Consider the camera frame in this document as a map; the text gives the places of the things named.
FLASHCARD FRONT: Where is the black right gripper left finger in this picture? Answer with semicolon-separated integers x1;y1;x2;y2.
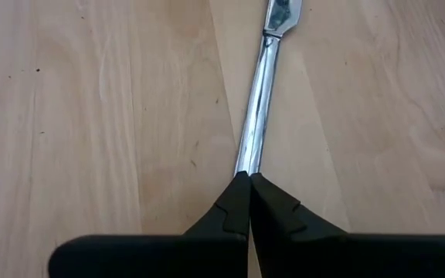
48;171;253;278

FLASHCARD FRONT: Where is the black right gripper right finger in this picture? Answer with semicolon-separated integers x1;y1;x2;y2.
250;172;445;278

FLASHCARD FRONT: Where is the silver table knife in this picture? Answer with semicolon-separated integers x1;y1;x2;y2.
233;0;304;177

